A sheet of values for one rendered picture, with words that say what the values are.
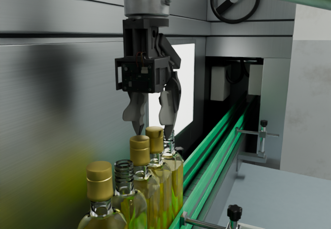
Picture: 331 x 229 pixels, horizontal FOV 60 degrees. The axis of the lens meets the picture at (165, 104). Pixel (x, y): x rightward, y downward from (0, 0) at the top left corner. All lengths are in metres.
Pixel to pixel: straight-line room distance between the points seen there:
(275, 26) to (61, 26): 1.00
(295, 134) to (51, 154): 2.70
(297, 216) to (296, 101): 1.94
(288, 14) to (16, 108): 1.13
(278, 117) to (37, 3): 1.13
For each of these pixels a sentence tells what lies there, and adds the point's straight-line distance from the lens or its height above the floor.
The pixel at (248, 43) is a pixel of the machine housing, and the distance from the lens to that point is 1.36.
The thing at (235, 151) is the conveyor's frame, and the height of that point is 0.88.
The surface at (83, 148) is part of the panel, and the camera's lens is 0.57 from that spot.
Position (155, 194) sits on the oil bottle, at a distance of 0.53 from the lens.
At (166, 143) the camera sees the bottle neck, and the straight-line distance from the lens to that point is 0.59.
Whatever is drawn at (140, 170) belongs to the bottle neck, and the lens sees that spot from 0.50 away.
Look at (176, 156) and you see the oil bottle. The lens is 0.61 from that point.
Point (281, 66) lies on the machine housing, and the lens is 1.35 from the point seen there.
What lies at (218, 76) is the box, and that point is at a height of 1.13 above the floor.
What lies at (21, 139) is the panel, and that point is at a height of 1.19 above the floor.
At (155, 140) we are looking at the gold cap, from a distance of 0.53.
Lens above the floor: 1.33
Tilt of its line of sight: 13 degrees down
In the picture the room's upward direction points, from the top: straight up
